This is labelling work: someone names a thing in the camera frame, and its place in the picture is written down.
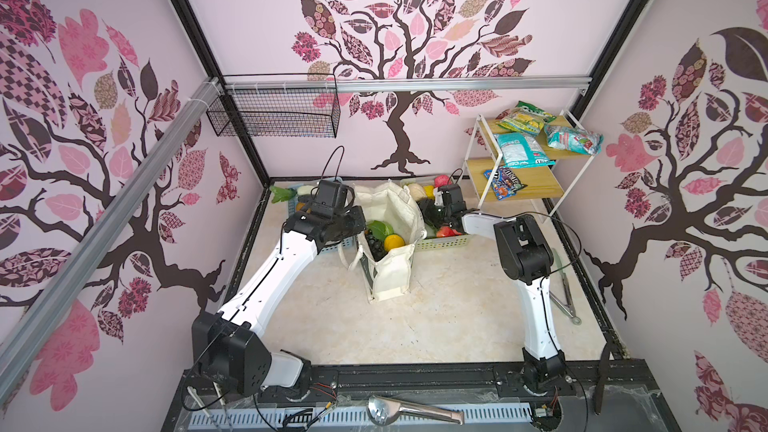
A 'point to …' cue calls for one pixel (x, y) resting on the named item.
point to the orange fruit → (393, 241)
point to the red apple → (447, 231)
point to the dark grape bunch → (376, 246)
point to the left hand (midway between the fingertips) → (364, 225)
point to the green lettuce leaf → (282, 194)
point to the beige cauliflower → (417, 192)
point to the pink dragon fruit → (442, 180)
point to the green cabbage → (380, 229)
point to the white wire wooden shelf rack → (484, 153)
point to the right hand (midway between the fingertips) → (415, 206)
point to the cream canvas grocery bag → (397, 204)
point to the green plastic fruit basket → (437, 242)
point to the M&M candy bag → (505, 183)
